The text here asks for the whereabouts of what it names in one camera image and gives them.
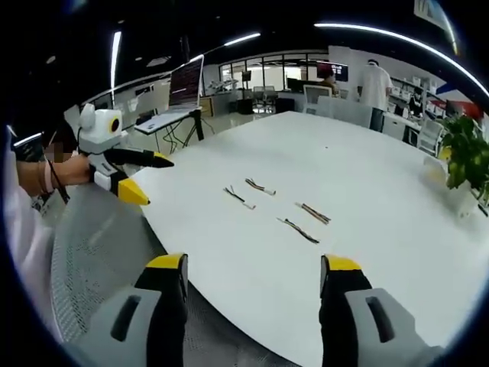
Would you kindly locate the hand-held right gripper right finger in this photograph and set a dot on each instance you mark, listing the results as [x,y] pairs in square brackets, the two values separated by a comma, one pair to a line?
[344,329]

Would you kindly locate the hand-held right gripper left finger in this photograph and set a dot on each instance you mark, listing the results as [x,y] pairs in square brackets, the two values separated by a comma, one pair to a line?
[153,325]

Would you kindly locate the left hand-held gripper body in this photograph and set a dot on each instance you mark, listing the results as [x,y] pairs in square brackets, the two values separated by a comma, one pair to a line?
[97,132]

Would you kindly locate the person's left hand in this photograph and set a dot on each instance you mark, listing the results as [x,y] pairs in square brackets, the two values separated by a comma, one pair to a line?
[72,170]

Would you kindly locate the small white side table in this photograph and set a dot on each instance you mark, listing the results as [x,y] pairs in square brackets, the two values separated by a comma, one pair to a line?
[168,120]

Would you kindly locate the grey mesh chair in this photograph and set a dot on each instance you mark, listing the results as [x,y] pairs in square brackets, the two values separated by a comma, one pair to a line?
[99,244]

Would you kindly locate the short ceiling light strip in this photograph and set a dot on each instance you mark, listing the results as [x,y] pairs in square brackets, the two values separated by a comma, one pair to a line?
[241,39]
[116,57]

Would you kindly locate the open laptop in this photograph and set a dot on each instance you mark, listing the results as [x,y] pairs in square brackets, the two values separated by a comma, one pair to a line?
[186,82]

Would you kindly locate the person's white clothing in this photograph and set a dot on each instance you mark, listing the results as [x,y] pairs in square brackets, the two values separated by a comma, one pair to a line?
[26,252]

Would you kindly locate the green potted plant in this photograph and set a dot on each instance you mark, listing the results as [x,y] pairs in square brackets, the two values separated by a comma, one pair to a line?
[466,153]

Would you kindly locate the long ceiling light strip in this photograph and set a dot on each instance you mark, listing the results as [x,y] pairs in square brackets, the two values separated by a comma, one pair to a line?
[401,38]

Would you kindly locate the wall screen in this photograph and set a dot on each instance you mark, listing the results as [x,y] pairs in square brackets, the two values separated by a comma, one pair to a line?
[333,72]

